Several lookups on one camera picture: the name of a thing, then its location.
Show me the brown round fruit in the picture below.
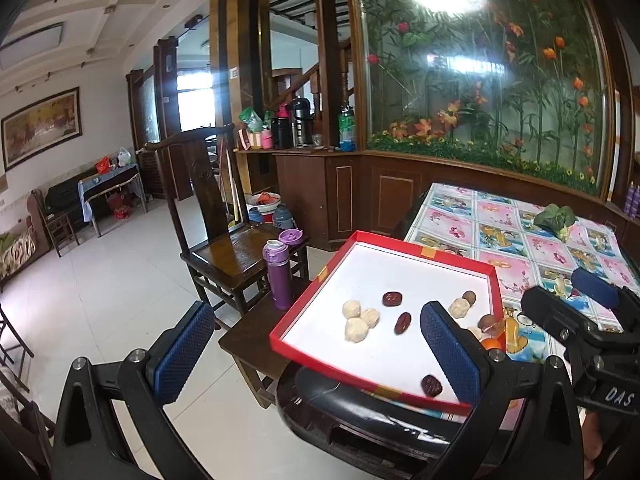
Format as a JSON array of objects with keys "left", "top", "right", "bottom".
[
  {"left": 462, "top": 290, "right": 476, "bottom": 306},
  {"left": 477, "top": 314, "right": 498, "bottom": 330}
]

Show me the dark red jujube date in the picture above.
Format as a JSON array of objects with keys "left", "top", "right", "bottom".
[{"left": 394, "top": 312, "right": 411, "bottom": 335}]

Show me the orange tangerine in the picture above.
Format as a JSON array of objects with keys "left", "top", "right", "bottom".
[{"left": 480, "top": 337, "right": 503, "bottom": 351}]

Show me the green leafy vegetable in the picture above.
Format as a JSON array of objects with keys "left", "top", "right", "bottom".
[{"left": 534, "top": 204, "right": 576, "bottom": 242}]

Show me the fruit pattern tablecloth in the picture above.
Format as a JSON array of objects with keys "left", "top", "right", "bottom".
[{"left": 395, "top": 183, "right": 639, "bottom": 362}]

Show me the purple bottle pair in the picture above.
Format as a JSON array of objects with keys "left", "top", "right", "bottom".
[{"left": 623, "top": 182, "right": 640, "bottom": 219}]

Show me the red gift box lid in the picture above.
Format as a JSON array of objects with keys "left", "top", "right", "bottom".
[{"left": 269, "top": 231, "right": 502, "bottom": 415}]

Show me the dark wooden chair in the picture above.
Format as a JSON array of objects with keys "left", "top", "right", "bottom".
[{"left": 142, "top": 124, "right": 281, "bottom": 315}]

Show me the purple thermos bottle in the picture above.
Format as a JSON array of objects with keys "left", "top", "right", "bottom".
[{"left": 262, "top": 240, "right": 294, "bottom": 311}]

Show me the side table with cloth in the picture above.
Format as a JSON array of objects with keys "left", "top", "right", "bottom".
[{"left": 77, "top": 164, "right": 148, "bottom": 238}]

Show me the purple thermos lid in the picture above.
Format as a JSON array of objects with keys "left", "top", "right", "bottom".
[{"left": 278, "top": 228, "right": 304, "bottom": 247}]

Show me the glass flower display cabinet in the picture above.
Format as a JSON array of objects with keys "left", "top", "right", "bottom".
[{"left": 358, "top": 0, "right": 608, "bottom": 196}]

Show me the green plastic bottle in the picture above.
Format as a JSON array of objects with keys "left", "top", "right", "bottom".
[{"left": 338, "top": 103, "right": 356, "bottom": 152}]

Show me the black thermos flask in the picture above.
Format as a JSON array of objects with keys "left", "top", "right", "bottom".
[{"left": 291, "top": 98, "right": 314, "bottom": 148}]

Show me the framed wall painting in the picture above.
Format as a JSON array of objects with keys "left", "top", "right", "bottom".
[{"left": 1, "top": 87, "right": 82, "bottom": 171}]

